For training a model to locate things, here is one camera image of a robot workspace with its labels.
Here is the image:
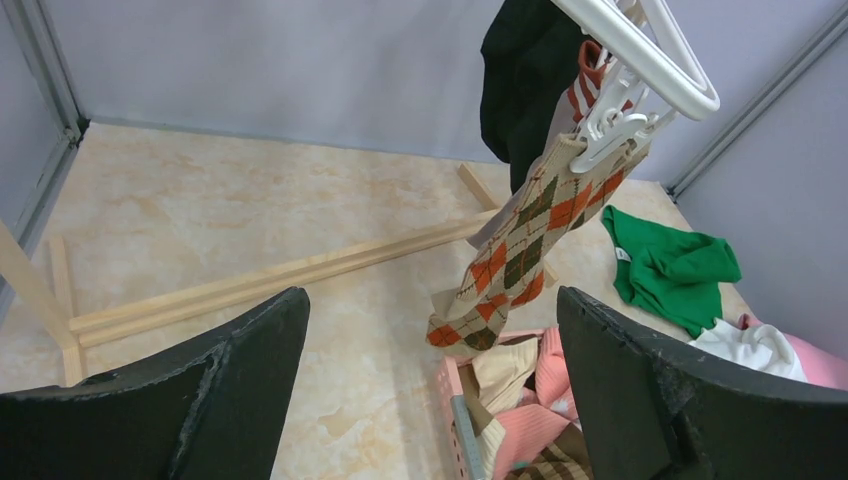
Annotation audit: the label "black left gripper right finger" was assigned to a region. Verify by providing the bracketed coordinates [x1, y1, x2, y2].
[557, 287, 847, 479]

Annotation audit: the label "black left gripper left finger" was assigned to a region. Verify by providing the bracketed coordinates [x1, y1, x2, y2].
[1, 287, 310, 479]

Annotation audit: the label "white plastic clip hanger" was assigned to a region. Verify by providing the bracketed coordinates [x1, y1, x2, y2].
[555, 0, 720, 174]

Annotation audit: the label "pile of socks in basket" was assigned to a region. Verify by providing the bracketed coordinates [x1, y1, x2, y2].
[458, 328, 594, 479]

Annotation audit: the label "white cloth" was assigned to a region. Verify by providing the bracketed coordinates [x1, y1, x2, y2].
[688, 319, 807, 382]

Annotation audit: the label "green shirt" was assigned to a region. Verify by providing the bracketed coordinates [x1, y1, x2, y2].
[602, 205, 742, 339]

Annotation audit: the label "pink cloth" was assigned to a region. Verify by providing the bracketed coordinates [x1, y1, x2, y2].
[737, 313, 848, 391]

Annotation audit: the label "orange brown argyle sock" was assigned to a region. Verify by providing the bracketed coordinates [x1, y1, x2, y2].
[426, 134, 650, 357]

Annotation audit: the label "pink plastic basket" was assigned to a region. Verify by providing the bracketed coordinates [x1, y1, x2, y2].
[439, 356, 561, 479]

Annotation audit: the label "wooden clothes rack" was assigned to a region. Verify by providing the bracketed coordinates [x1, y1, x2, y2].
[1, 163, 501, 386]

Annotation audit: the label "grey sock orange stripes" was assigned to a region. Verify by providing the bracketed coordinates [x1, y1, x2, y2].
[468, 39, 610, 248]

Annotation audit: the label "black hanging sock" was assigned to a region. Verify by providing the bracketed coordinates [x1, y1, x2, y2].
[480, 0, 589, 192]

